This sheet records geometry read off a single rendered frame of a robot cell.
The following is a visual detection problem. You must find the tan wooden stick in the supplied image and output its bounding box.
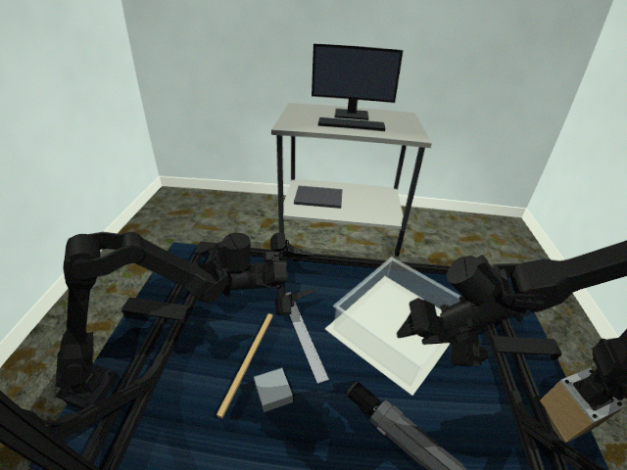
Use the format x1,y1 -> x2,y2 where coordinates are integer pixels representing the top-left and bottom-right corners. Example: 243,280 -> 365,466
217,314 -> 272,418

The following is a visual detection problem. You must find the grey ruler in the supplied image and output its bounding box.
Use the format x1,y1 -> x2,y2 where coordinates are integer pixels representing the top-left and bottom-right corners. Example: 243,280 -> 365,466
289,302 -> 329,383

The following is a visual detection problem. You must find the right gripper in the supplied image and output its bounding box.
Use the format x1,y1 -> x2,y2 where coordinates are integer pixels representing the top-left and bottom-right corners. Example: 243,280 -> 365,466
397,296 -> 486,345

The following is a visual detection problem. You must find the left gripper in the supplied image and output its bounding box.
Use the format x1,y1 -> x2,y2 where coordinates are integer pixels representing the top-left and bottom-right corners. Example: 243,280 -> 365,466
250,232 -> 318,315

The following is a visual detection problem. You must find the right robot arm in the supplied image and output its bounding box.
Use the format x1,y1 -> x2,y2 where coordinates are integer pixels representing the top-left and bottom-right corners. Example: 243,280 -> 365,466
446,240 -> 627,410

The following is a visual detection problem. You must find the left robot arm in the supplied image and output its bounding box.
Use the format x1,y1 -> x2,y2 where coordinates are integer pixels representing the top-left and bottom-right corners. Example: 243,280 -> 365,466
56,232 -> 287,400

